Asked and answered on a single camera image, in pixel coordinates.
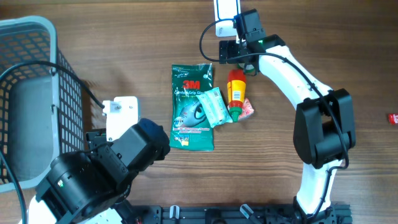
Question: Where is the green lid jar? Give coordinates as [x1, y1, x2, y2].
[238, 63, 255, 75]

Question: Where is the red sriracha sauce bottle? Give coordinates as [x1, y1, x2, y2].
[227, 70, 246, 123]

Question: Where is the white wet wipes pack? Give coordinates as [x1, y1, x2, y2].
[197, 87, 233, 128]

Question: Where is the red patterned small box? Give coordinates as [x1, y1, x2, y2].
[228, 98, 254, 123]

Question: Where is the green 3M gloves package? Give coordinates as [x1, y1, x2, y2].
[170, 63, 214, 151]

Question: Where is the red candy bar wrapper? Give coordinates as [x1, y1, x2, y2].
[387, 113, 398, 125]

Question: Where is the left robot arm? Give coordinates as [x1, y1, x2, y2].
[26, 118, 170, 223]

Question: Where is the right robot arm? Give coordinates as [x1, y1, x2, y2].
[219, 35, 356, 223]

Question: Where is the white barcode scanner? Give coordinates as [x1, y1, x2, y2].
[213, 0, 241, 37]

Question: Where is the grey plastic shopping basket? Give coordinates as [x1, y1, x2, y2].
[1, 16, 85, 189]

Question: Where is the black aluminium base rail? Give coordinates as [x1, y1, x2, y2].
[124, 203, 353, 224]

